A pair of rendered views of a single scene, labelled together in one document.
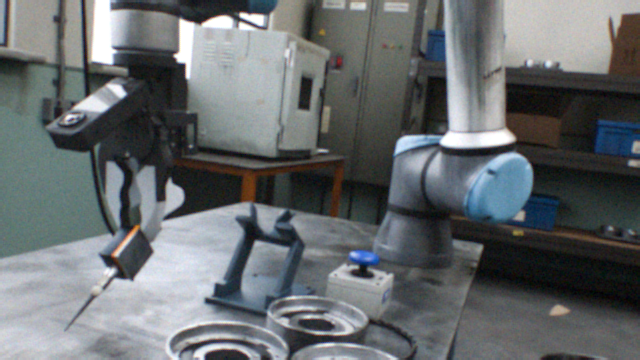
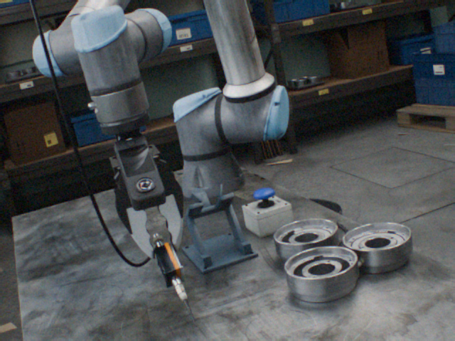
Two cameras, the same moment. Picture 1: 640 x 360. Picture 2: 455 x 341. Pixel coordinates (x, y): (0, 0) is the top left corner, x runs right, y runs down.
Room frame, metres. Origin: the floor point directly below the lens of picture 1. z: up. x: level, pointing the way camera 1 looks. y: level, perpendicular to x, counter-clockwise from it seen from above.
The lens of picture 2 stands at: (-0.11, 0.62, 1.21)
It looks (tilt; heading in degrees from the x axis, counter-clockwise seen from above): 15 degrees down; 323
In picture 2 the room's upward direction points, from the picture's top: 11 degrees counter-clockwise
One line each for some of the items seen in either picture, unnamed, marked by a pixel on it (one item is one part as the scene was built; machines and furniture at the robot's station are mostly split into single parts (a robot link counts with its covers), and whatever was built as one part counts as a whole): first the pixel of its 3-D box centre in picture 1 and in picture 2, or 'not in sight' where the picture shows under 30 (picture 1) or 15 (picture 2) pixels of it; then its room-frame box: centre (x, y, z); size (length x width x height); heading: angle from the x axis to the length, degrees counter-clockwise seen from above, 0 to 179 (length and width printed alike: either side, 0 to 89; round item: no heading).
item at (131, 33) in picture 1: (143, 37); (118, 104); (0.64, 0.22, 1.11); 0.08 x 0.08 x 0.05
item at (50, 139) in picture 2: not in sight; (33, 130); (4.06, -0.90, 0.64); 0.49 x 0.40 x 0.37; 76
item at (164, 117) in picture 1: (150, 109); (134, 156); (0.65, 0.20, 1.03); 0.09 x 0.08 x 0.12; 156
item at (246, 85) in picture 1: (264, 98); not in sight; (3.12, 0.35, 1.10); 0.62 x 0.61 x 0.65; 161
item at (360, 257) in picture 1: (362, 270); (265, 202); (0.70, -0.07, 0.85); 0.04 x 0.04 x 0.05
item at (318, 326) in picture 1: (315, 331); (306, 242); (0.55, -0.02, 0.82); 0.10 x 0.10 x 0.04
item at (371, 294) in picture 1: (361, 288); (266, 214); (0.71, -0.07, 0.82); 0.08 x 0.07 x 0.05; 161
